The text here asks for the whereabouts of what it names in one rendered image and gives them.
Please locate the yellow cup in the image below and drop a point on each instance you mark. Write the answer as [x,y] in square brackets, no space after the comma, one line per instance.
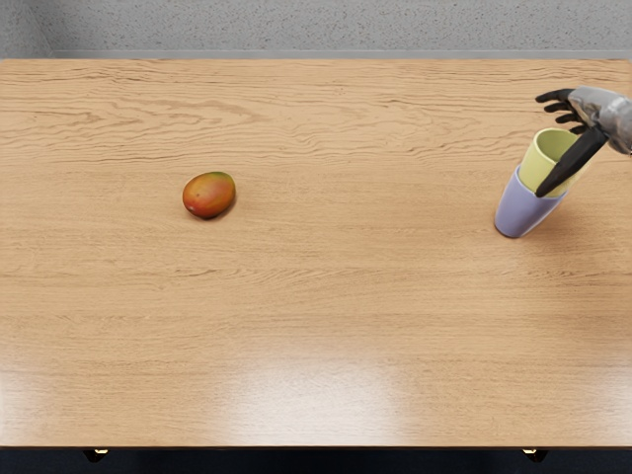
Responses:
[539,164]

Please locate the red-green mango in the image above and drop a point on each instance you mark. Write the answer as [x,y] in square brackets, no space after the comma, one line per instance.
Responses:
[209,194]

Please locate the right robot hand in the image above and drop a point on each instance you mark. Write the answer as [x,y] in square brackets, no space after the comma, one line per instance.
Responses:
[590,109]

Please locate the lavender cup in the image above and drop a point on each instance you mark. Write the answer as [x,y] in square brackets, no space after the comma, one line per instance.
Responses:
[519,211]

